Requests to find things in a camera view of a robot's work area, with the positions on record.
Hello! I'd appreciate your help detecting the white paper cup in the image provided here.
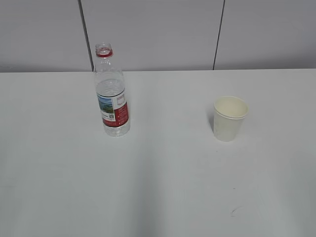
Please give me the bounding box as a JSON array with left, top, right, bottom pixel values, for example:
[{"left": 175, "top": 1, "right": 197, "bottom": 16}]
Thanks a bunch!
[{"left": 213, "top": 96, "right": 249, "bottom": 142}]

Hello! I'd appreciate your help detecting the clear plastic water bottle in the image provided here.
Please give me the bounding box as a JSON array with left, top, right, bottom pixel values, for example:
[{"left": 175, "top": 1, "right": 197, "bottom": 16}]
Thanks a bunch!
[{"left": 94, "top": 43, "right": 130, "bottom": 137}]

